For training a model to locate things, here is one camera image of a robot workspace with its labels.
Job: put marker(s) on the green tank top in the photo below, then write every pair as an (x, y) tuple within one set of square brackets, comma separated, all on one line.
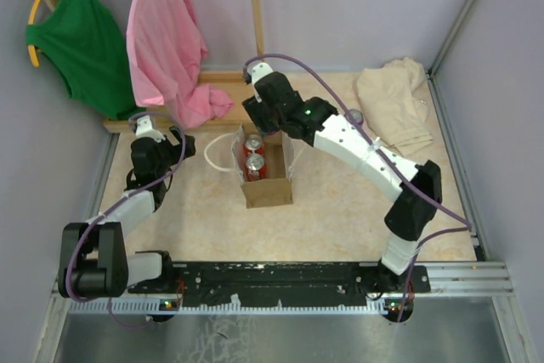
[(84, 43)]

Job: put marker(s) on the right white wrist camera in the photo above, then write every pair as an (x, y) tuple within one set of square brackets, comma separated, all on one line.
[(257, 72)]

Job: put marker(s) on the red soda can rear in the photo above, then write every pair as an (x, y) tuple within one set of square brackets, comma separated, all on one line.
[(253, 144)]

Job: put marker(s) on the red soda can front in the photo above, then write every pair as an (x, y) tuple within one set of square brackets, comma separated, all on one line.
[(255, 167)]

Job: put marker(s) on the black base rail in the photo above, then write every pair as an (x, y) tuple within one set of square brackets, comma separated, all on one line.
[(296, 286)]

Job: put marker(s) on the aluminium frame rail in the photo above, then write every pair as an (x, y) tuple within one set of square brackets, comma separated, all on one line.
[(447, 280)]

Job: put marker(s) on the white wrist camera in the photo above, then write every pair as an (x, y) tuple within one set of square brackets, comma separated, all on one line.
[(144, 127), (257, 72)]

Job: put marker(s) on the purple soda can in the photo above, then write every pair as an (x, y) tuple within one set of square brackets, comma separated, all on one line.
[(357, 115)]

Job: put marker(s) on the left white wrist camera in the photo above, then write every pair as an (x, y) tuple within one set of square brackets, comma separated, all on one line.
[(144, 127)]

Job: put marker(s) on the pink t-shirt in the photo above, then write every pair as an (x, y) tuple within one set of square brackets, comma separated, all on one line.
[(165, 49)]

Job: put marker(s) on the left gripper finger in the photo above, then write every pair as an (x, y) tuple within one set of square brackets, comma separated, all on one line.
[(177, 135), (187, 147)]

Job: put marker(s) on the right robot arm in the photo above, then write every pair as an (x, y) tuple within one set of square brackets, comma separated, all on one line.
[(401, 180)]

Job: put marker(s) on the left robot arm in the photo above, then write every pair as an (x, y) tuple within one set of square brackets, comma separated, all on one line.
[(93, 258)]

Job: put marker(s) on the beige folded cloth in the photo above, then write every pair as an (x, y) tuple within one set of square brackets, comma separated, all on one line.
[(389, 105)]

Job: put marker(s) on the red soda can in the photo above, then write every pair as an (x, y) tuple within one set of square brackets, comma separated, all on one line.
[(255, 167), (253, 144)]

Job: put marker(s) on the wooden clothes rack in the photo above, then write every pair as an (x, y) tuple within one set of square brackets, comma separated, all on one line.
[(255, 18)]

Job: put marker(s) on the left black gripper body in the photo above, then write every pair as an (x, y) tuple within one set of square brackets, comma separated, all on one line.
[(169, 155)]

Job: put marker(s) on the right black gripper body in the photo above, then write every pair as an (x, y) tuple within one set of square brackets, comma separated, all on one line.
[(267, 119)]

